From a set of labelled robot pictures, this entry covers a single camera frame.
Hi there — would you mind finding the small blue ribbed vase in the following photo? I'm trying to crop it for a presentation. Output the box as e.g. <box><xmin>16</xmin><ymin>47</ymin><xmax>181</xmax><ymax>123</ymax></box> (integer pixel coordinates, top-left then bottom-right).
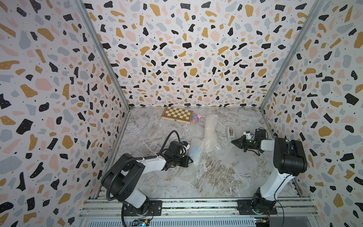
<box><xmin>189</xmin><ymin>144</ymin><xmax>202</xmax><ymax>159</ymax></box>

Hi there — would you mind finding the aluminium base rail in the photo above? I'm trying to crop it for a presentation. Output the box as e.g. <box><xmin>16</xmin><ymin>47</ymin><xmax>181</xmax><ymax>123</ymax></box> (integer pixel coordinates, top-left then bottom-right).
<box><xmin>77</xmin><ymin>197</ymin><xmax>323</xmax><ymax>227</ymax></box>

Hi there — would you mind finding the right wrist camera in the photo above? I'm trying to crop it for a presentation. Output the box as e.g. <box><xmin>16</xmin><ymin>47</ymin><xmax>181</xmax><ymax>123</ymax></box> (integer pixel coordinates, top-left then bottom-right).
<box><xmin>243</xmin><ymin>131</ymin><xmax>255</xmax><ymax>140</ymax></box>

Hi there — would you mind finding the purple orange small toy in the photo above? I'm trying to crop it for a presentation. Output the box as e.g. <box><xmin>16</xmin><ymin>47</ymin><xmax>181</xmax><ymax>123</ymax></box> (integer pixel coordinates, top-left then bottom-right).
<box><xmin>192</xmin><ymin>113</ymin><xmax>198</xmax><ymax>124</ymax></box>

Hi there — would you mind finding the wooden chessboard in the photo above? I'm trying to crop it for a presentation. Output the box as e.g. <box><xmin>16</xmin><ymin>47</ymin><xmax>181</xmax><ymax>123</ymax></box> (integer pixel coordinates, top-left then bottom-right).
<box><xmin>161</xmin><ymin>107</ymin><xmax>194</xmax><ymax>124</ymax></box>

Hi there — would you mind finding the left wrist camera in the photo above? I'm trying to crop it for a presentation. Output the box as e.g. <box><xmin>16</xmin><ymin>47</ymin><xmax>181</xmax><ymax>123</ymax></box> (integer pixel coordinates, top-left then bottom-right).
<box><xmin>181</xmin><ymin>141</ymin><xmax>190</xmax><ymax>151</ymax></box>

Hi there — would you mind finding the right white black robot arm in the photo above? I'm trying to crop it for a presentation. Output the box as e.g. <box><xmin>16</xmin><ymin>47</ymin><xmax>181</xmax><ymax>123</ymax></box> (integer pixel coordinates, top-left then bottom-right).
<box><xmin>231</xmin><ymin>127</ymin><xmax>308</xmax><ymax>215</ymax></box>

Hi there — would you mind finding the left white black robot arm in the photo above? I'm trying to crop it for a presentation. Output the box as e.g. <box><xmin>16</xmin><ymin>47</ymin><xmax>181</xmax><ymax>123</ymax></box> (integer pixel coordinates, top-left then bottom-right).
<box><xmin>101</xmin><ymin>141</ymin><xmax>193</xmax><ymax>215</ymax></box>

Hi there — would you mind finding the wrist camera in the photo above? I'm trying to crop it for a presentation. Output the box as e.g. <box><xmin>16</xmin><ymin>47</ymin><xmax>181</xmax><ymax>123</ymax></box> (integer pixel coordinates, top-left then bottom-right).
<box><xmin>243</xmin><ymin>131</ymin><xmax>255</xmax><ymax>140</ymax></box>
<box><xmin>181</xmin><ymin>141</ymin><xmax>190</xmax><ymax>151</ymax></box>

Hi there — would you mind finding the clear tape dispenser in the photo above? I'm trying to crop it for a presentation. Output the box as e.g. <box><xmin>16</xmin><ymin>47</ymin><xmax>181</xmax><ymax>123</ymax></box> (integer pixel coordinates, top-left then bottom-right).
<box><xmin>226</xmin><ymin>126</ymin><xmax>235</xmax><ymax>141</ymax></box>

